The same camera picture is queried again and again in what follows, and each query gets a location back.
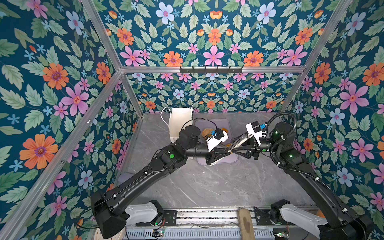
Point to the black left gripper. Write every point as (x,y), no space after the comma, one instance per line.
(216,152)

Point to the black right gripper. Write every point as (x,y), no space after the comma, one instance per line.
(253,151)

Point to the printed white paper bag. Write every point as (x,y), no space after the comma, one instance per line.
(177,120)

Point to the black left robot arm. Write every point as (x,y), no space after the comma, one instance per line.
(114,210)

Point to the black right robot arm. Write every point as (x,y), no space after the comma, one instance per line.
(339,221)

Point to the oval brown bread roll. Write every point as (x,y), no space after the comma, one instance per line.
(207,132)

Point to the purple cutting mat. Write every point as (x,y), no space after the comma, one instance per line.
(224,125)

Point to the orange shark plush toy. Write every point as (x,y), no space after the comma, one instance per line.
(320,214)

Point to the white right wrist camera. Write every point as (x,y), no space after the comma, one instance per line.
(256,131)

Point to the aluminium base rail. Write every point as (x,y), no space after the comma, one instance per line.
(216,223)

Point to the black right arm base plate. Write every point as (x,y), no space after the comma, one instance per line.
(267,217)

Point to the black hook rail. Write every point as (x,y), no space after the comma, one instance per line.
(209,70)

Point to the wooden brush handle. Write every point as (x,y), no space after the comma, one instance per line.
(246,224)

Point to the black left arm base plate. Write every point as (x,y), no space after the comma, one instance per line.
(167,218)

